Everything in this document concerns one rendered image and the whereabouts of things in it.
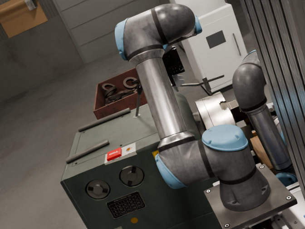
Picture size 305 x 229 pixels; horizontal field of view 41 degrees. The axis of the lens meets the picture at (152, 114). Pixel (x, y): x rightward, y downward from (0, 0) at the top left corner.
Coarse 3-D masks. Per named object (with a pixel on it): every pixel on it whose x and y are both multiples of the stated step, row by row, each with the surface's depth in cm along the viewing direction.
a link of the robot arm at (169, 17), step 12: (156, 12) 119; (168, 12) 119; (180, 12) 120; (192, 12) 127; (168, 24) 119; (180, 24) 120; (192, 24) 126; (168, 36) 121; (180, 36) 124; (192, 36) 162
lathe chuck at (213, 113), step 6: (210, 96) 181; (216, 96) 178; (222, 96) 176; (204, 102) 178; (210, 102) 176; (216, 102) 174; (210, 108) 173; (216, 108) 172; (228, 108) 171; (210, 114) 172; (216, 114) 171; (222, 114) 170; (228, 114) 170; (216, 120) 170; (222, 120) 170; (228, 120) 169; (234, 120) 169
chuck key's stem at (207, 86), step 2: (202, 78) 182; (204, 78) 181; (206, 78) 181; (202, 80) 182; (204, 80) 181; (206, 80) 181; (204, 82) 182; (206, 82) 181; (208, 82) 182; (204, 84) 182; (206, 84) 181; (208, 84) 182; (206, 86) 182; (208, 86) 182; (206, 88) 182; (208, 88) 182; (210, 88) 182; (208, 90) 182; (210, 90) 182; (208, 92) 183; (210, 92) 182; (210, 94) 182
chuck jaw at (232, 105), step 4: (220, 104) 174; (224, 104) 173; (228, 104) 174; (232, 104) 174; (236, 104) 173; (224, 108) 172; (232, 108) 172; (236, 108) 173; (240, 108) 177; (232, 112) 174; (236, 112) 175; (240, 112) 176; (236, 116) 177; (240, 116) 178; (244, 116) 179; (236, 120) 180
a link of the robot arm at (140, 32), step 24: (120, 24) 123; (144, 24) 120; (120, 48) 122; (144, 48) 119; (144, 72) 120; (168, 96) 119; (168, 120) 118; (168, 144) 116; (192, 144) 116; (168, 168) 115; (192, 168) 114
